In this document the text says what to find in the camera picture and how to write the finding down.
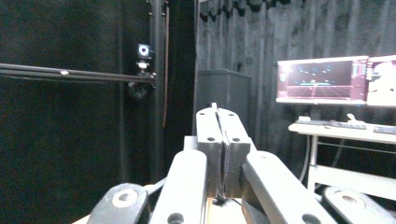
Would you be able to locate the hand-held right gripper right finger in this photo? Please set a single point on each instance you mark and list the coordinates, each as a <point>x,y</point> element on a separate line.
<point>267,186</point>

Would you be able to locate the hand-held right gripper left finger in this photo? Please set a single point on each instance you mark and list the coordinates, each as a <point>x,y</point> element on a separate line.
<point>186,186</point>

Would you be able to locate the white desk with metal legs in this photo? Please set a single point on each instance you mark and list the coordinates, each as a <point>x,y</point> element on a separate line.
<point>342,133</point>

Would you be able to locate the dark keyboard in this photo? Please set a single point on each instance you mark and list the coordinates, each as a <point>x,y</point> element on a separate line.
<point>386,130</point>
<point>336,124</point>

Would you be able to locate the small white desk object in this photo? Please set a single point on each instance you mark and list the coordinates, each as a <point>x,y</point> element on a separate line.
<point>351,117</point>

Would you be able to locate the computer monitor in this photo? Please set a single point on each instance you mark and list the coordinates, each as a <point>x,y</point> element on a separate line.
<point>320,79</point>
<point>383,81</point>

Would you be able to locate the dark curtain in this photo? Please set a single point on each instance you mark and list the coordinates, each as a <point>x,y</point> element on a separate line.
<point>264,31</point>

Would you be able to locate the black vertical metal post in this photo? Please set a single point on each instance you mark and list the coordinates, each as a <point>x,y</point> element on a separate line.
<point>158,109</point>

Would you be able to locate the small camera on stand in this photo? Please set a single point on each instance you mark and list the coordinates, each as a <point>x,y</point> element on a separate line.
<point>144,54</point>

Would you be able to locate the black horizontal metal rail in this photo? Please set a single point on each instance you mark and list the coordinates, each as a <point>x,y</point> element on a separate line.
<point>62,74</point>

